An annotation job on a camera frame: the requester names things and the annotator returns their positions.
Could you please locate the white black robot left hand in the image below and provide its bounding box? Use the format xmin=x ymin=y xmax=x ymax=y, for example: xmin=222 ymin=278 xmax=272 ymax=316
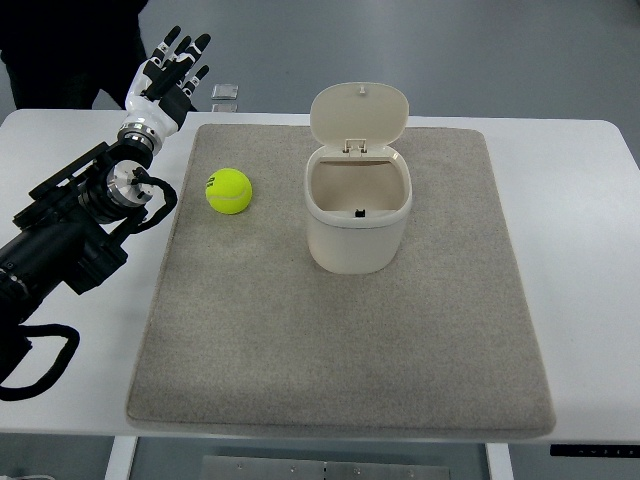
xmin=125 ymin=26 xmax=211 ymax=139

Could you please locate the yellow tennis ball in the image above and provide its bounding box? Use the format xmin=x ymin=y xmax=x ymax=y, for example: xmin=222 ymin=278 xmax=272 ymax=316
xmin=205 ymin=168 xmax=253 ymax=215

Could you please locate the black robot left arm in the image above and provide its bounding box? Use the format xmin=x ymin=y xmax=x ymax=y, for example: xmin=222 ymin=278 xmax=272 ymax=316
xmin=1 ymin=117 xmax=177 ymax=325

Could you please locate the clear floor socket plate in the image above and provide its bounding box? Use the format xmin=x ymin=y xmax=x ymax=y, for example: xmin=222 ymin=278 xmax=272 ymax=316
xmin=211 ymin=84 xmax=239 ymax=100

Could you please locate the person in black clothing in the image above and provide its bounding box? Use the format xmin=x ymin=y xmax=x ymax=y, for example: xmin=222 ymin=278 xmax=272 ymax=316
xmin=1 ymin=1 xmax=147 ymax=109

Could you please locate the cream lidded plastic bin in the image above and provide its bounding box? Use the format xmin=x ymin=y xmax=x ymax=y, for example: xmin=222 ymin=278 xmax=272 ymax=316
xmin=304 ymin=82 xmax=413 ymax=274

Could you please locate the grey felt mat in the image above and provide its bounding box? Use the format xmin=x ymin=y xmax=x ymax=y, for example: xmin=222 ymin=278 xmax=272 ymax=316
xmin=126 ymin=124 xmax=555 ymax=440

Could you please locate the white table leg left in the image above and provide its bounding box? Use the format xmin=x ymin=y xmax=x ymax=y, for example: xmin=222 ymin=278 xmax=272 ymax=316
xmin=104 ymin=436 xmax=138 ymax=480

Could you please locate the white table leg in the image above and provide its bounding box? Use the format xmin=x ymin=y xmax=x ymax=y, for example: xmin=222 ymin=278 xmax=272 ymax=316
xmin=485 ymin=443 xmax=514 ymax=480
xmin=104 ymin=436 xmax=138 ymax=480

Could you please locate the white table leg right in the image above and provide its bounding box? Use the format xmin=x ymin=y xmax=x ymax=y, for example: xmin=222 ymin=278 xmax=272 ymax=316
xmin=485 ymin=443 xmax=514 ymax=480

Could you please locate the black table control panel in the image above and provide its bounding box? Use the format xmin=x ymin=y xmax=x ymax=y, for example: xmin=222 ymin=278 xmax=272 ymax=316
xmin=549 ymin=444 xmax=640 ymax=459

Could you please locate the black braided cable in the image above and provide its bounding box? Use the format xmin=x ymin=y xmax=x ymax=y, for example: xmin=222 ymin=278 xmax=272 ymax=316
xmin=0 ymin=323 xmax=82 ymax=403

